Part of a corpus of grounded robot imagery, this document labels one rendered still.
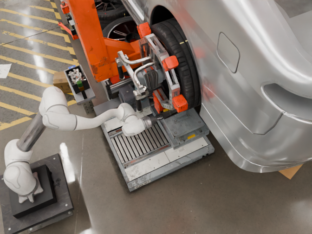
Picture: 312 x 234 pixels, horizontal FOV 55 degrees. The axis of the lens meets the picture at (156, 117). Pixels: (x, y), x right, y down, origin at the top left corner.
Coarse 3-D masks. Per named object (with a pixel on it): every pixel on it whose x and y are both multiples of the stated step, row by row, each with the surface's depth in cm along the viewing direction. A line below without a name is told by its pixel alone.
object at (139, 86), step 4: (152, 60) 201; (148, 64) 199; (152, 64) 199; (156, 64) 200; (140, 68) 197; (144, 68) 198; (136, 72) 195; (136, 76) 194; (136, 80) 191; (140, 84) 189; (140, 88) 189
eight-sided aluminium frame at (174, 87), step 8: (144, 40) 204; (152, 40) 199; (152, 48) 194; (160, 48) 193; (160, 56) 187; (168, 56) 188; (144, 64) 235; (168, 72) 189; (168, 80) 190; (176, 80) 191; (160, 88) 237; (176, 88) 192; (168, 104) 214
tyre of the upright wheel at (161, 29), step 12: (156, 24) 202; (168, 24) 197; (168, 36) 188; (180, 36) 188; (168, 48) 192; (180, 48) 186; (180, 60) 185; (192, 60) 187; (180, 72) 188; (192, 72) 188; (192, 84) 191; (168, 96) 236; (192, 96) 197
